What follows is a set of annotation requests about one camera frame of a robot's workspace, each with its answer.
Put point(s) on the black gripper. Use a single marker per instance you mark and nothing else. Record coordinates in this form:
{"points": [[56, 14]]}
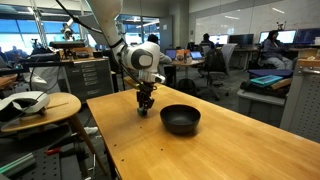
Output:
{"points": [[145, 90]]}

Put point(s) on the small green cube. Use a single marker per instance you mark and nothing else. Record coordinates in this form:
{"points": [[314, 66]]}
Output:
{"points": [[143, 112]]}

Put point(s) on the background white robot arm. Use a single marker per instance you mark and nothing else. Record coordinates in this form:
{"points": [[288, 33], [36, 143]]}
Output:
{"points": [[67, 31]]}

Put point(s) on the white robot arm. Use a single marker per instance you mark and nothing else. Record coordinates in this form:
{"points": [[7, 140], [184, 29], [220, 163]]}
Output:
{"points": [[106, 13]]}

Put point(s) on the black bowl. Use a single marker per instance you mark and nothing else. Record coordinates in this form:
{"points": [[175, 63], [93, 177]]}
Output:
{"points": [[180, 120]]}

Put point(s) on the black waste bin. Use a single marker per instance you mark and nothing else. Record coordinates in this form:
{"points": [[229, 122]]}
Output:
{"points": [[186, 86]]}

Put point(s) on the seated person white shirt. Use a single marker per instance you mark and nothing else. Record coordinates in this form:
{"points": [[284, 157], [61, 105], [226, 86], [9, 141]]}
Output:
{"points": [[164, 58]]}

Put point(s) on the open laptop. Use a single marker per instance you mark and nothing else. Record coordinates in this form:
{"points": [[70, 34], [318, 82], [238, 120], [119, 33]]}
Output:
{"points": [[171, 54], [196, 55]]}

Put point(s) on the small round office table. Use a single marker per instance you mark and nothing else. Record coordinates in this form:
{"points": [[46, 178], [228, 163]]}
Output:
{"points": [[186, 62]]}

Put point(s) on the orange box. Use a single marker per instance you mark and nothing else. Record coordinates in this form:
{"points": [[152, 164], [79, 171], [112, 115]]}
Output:
{"points": [[181, 55]]}

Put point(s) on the white crumpled paper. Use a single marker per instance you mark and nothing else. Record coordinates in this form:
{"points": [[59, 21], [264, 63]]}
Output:
{"points": [[90, 130]]}

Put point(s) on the dark drawer cabinet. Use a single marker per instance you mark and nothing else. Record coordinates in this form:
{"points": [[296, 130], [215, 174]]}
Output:
{"points": [[86, 78]]}

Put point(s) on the round wooden stool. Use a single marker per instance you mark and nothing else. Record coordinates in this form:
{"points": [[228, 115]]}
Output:
{"points": [[63, 106]]}

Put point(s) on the grey office chair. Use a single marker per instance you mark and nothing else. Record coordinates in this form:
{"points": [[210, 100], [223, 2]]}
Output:
{"points": [[220, 63]]}

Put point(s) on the distant seated person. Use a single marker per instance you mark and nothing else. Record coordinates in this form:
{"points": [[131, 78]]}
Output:
{"points": [[206, 40]]}

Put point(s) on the computer monitor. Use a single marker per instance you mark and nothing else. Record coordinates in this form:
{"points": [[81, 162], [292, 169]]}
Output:
{"points": [[219, 39], [286, 36], [307, 36], [241, 39]]}

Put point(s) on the grey storage bin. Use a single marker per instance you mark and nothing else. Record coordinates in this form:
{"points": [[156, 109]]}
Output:
{"points": [[260, 108]]}

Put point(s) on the white headset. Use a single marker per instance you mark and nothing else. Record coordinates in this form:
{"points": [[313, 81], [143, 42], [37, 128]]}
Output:
{"points": [[30, 100]]}

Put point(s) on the black perforated breadboard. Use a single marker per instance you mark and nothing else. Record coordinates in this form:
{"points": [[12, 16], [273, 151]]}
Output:
{"points": [[43, 168]]}

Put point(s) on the teal flat case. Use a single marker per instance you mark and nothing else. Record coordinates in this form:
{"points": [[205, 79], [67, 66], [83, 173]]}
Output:
{"points": [[266, 80]]}

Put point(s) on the dark blue folded cloth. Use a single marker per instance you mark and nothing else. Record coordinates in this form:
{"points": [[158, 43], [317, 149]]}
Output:
{"points": [[271, 72]]}

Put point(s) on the plain wooden block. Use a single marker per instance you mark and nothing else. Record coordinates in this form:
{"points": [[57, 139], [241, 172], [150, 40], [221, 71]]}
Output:
{"points": [[281, 84]]}

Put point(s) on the seated person grey clothes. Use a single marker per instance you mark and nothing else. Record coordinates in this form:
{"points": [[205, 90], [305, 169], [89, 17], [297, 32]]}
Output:
{"points": [[275, 50]]}

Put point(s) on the silver aluminium profile bar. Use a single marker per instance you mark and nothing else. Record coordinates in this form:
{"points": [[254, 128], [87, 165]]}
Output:
{"points": [[16, 164]]}

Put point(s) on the grey pegboard cabinet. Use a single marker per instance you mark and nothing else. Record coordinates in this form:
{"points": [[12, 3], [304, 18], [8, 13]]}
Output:
{"points": [[303, 103]]}

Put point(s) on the wooden camera mount plate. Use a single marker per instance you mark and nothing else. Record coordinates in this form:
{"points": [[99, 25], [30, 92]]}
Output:
{"points": [[130, 82]]}

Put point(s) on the black stereo camera bar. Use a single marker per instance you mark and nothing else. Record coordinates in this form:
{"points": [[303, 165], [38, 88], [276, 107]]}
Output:
{"points": [[66, 44]]}

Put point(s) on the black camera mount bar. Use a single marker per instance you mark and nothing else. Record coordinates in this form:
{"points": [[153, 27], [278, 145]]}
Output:
{"points": [[30, 66]]}

